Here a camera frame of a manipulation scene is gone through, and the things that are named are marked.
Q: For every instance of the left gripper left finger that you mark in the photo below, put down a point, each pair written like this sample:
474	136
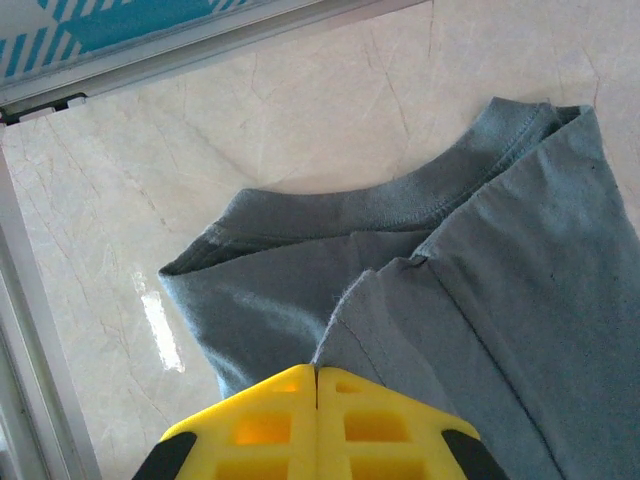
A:
260	440

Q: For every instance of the wide aluminium base rail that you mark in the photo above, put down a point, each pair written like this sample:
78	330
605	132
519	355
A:
30	360

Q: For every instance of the aluminium table side rail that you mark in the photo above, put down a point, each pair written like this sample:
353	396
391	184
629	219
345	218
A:
200	47

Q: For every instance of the dark grey t-shirt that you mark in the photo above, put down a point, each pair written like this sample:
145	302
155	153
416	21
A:
500	300

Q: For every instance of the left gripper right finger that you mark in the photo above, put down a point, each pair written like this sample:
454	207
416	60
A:
380	440

